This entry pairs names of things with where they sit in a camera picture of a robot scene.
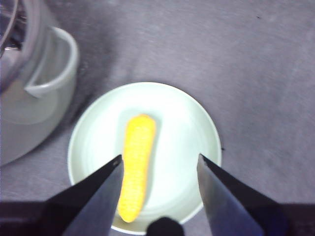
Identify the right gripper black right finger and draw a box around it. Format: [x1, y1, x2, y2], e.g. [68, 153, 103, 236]
[196, 153, 315, 236]

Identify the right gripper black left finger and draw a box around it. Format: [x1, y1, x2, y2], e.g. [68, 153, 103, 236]
[0, 154, 124, 236]

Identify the yellow corn cob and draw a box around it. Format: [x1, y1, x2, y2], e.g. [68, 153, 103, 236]
[117, 113, 157, 223]

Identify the pale green round plate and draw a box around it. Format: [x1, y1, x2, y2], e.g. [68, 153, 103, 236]
[67, 82, 223, 233]

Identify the pale green electric steamer pot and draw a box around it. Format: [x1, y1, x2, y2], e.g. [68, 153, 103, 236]
[0, 0, 79, 167]

